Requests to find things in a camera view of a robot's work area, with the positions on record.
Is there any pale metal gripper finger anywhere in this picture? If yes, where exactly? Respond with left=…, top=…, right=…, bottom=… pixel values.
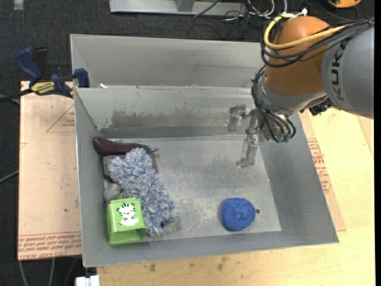
left=227, top=104, right=249, bottom=133
left=236, top=135, right=259, bottom=169

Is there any grey metal bin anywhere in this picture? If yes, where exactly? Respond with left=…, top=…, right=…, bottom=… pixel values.
left=70, top=33, right=340, bottom=268

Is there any blue round sponge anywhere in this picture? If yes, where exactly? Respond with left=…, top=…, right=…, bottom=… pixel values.
left=218, top=197, right=257, bottom=232

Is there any blue and white fluffy duster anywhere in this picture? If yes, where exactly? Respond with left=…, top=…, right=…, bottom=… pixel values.
left=106, top=147, right=179, bottom=238

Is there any green cup with tiger print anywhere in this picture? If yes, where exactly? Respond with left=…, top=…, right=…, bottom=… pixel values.
left=106, top=197, right=148, bottom=246

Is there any grey crumpled cloth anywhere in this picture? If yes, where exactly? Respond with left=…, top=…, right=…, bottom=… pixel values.
left=102, top=179, right=122, bottom=204

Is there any brown cardboard board, red print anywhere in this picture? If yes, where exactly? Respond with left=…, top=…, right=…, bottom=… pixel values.
left=17, top=80, right=348, bottom=262

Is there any dark maroon handled tool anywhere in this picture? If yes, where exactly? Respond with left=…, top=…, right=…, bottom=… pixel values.
left=93, top=136, right=159, bottom=157

